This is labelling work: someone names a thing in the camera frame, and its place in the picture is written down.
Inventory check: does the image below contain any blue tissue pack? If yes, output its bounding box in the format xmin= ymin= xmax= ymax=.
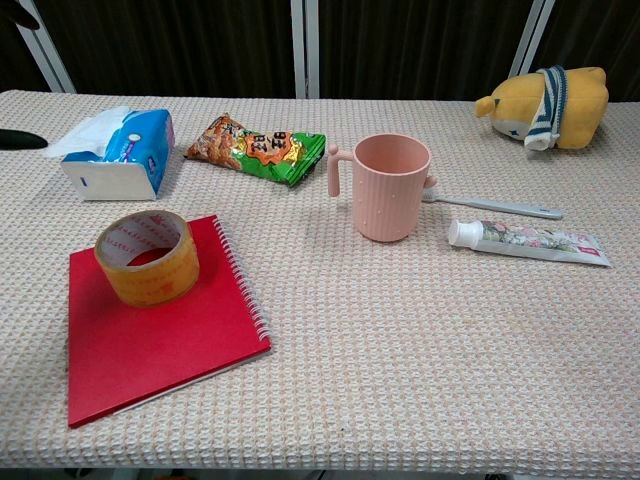
xmin=42 ymin=105 xmax=176 ymax=202

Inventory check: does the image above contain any red spiral notebook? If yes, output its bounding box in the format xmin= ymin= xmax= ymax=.
xmin=67 ymin=214 xmax=273 ymax=430

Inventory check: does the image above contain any clear packing tape roll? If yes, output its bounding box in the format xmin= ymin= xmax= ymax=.
xmin=93 ymin=209 xmax=201 ymax=308

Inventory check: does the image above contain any white frame post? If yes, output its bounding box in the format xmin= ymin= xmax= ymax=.
xmin=514 ymin=0 xmax=556 ymax=76
xmin=290 ymin=0 xmax=320 ymax=99
xmin=17 ymin=0 xmax=76 ymax=95

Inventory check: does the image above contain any black pleated curtain panel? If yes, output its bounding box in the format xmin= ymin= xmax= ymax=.
xmin=32 ymin=0 xmax=296 ymax=99
xmin=318 ymin=0 xmax=536 ymax=101
xmin=529 ymin=0 xmax=640 ymax=104
xmin=0 ymin=0 xmax=51 ymax=94

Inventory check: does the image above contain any grey toothbrush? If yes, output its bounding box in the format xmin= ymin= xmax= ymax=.
xmin=422 ymin=188 xmax=564 ymax=221

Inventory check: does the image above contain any pink ribbed cup with handle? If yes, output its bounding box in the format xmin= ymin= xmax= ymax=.
xmin=327 ymin=133 xmax=437 ymax=244

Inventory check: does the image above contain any orange green snack bag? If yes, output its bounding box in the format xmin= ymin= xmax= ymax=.
xmin=183 ymin=112 xmax=327 ymax=188

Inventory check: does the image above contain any floral print toothpaste tube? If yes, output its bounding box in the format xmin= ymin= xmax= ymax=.
xmin=448 ymin=218 xmax=612 ymax=269

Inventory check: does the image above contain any yellow plush toy with scarf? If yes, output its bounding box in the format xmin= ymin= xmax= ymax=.
xmin=474 ymin=64 xmax=610 ymax=160

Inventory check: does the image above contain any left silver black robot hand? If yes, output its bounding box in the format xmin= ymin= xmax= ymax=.
xmin=0 ymin=0 xmax=49 ymax=151

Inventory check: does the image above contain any beige waffle tablecloth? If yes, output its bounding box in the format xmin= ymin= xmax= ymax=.
xmin=0 ymin=89 xmax=640 ymax=471

